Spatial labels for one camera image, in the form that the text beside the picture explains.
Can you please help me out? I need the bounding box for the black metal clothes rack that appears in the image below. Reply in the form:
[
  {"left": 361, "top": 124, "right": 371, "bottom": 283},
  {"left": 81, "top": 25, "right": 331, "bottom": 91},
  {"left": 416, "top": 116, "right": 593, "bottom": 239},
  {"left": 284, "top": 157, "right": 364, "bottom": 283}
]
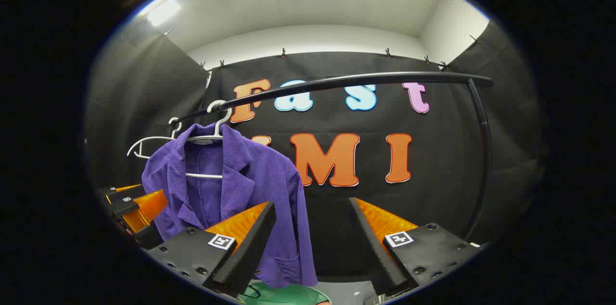
[{"left": 168, "top": 71, "right": 494, "bottom": 243}]

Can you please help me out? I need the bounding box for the purple corduroy jacket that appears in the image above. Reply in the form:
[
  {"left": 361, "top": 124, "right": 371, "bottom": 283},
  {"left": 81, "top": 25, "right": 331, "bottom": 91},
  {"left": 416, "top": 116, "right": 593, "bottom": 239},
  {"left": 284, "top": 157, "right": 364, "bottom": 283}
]
[{"left": 141, "top": 123, "right": 319, "bottom": 289}]

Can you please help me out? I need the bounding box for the black backdrop cloth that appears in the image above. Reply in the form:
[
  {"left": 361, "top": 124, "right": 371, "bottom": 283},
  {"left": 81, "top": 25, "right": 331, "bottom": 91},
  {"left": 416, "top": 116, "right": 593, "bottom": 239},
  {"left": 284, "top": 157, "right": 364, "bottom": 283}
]
[{"left": 84, "top": 19, "right": 547, "bottom": 279}]

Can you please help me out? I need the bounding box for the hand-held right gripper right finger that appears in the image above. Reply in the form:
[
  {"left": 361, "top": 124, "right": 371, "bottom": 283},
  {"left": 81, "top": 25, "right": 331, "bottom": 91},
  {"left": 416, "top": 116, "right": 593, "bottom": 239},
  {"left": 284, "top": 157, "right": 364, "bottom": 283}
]
[{"left": 349, "top": 197, "right": 482, "bottom": 297}]

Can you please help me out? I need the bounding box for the white plastic clothes hanger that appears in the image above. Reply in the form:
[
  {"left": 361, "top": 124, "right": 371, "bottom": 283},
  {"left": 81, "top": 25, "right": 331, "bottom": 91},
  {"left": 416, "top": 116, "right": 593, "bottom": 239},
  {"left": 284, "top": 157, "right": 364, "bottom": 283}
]
[
  {"left": 127, "top": 117, "right": 184, "bottom": 160},
  {"left": 185, "top": 100, "right": 233, "bottom": 180}
]

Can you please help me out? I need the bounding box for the rectangular ceiling light panel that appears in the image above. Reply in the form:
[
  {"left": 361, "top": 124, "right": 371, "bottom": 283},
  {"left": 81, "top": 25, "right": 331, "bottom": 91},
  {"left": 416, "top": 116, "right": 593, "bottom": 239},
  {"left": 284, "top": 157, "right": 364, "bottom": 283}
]
[{"left": 140, "top": 0, "right": 183, "bottom": 28}]

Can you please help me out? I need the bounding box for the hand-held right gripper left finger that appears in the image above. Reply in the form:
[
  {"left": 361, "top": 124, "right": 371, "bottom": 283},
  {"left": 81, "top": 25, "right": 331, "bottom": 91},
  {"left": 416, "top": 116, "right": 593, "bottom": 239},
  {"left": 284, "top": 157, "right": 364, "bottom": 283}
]
[{"left": 144, "top": 201, "right": 278, "bottom": 296}]

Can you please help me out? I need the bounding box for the green laundry hamper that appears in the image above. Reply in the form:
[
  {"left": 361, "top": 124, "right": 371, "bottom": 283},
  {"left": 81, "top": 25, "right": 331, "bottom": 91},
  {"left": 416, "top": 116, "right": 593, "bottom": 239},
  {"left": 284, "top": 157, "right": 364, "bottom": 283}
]
[{"left": 239, "top": 280, "right": 333, "bottom": 305}]

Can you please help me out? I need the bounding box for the row of black backdrop clips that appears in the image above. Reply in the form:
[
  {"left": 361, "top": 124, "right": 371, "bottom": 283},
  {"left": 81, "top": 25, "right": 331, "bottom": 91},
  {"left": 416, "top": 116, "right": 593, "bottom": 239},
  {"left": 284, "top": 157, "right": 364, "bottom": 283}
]
[{"left": 163, "top": 30, "right": 481, "bottom": 71}]

